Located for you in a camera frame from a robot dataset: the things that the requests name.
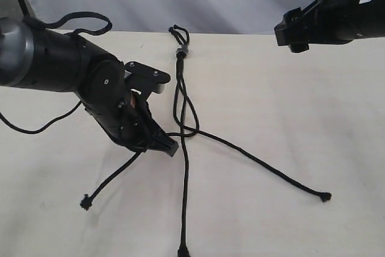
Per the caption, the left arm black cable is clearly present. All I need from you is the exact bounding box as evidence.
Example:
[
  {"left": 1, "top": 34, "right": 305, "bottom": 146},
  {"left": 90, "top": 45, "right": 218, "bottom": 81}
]
[{"left": 0, "top": 11, "right": 113, "bottom": 135}]

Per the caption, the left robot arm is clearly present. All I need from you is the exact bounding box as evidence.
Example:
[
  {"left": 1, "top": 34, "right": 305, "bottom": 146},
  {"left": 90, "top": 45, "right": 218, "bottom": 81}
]
[{"left": 1, "top": 17, "right": 178, "bottom": 156}]

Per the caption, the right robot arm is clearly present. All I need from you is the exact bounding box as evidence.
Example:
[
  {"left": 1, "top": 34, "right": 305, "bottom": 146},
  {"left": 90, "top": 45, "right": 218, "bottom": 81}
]
[{"left": 274, "top": 0, "right": 384, "bottom": 53}]

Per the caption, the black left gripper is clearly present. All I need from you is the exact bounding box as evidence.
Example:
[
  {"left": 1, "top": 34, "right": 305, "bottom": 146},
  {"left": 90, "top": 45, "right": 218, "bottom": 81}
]
[{"left": 81, "top": 85, "right": 179, "bottom": 157}]

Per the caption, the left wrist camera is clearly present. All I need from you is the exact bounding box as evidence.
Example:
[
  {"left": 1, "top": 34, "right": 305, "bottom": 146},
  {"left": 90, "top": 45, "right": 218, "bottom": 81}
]
[{"left": 124, "top": 61, "right": 171, "bottom": 94}]

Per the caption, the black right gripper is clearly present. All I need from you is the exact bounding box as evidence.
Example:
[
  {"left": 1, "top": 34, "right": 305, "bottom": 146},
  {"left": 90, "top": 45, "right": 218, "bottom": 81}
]
[{"left": 273, "top": 0, "right": 365, "bottom": 54}]

